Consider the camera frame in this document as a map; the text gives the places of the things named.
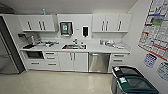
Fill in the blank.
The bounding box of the stainless steel dishwasher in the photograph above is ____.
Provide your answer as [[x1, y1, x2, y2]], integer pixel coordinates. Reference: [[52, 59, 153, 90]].
[[88, 52, 112, 74]]

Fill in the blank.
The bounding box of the steel kitchen sink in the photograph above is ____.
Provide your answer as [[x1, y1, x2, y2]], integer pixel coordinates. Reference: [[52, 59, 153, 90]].
[[61, 44, 87, 51]]

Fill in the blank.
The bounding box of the chrome sink faucet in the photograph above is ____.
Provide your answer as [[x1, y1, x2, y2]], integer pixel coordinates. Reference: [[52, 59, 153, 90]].
[[71, 37, 80, 47]]

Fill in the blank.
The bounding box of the black soap dispenser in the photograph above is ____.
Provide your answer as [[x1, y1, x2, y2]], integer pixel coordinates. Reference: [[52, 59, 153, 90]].
[[81, 25, 91, 39]]

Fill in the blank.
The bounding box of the white under-sink cabinet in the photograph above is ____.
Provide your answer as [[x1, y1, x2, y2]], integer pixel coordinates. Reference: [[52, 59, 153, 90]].
[[58, 51, 90, 73]]

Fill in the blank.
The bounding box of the stack of white plates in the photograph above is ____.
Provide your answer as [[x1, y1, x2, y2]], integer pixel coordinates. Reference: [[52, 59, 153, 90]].
[[100, 38, 116, 47]]

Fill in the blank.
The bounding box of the steel paper towel dispenser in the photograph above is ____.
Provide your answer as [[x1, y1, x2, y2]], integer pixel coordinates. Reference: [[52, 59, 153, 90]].
[[59, 21, 75, 37]]

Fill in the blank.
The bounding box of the dish rack with utensils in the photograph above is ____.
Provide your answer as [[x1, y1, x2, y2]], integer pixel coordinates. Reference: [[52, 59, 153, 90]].
[[36, 39, 60, 48]]

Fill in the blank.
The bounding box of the grey bin with black lid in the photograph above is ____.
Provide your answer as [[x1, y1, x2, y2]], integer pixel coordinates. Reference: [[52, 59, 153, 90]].
[[111, 65, 141, 94]]

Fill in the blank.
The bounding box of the white wide drawer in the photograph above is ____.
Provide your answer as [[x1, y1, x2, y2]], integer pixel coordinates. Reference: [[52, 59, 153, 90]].
[[26, 59, 45, 71]]

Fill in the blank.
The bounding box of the light blue bottle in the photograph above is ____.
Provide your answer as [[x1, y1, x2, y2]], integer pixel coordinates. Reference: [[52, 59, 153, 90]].
[[41, 8, 47, 16]]

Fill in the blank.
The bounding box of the grey bin with green lid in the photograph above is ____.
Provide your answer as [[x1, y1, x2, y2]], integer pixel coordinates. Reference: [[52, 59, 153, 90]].
[[115, 75, 161, 94]]

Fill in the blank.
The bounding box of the stainless steel refrigerator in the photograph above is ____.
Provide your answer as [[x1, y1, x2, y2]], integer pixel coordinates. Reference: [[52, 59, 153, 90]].
[[0, 14, 26, 75]]

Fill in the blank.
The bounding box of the white upper wall cabinet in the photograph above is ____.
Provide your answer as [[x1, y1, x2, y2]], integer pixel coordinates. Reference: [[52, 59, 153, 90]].
[[91, 12, 133, 34]]

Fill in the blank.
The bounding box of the large colourful wall poster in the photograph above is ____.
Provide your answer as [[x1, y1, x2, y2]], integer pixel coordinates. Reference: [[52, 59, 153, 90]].
[[137, 0, 168, 62]]

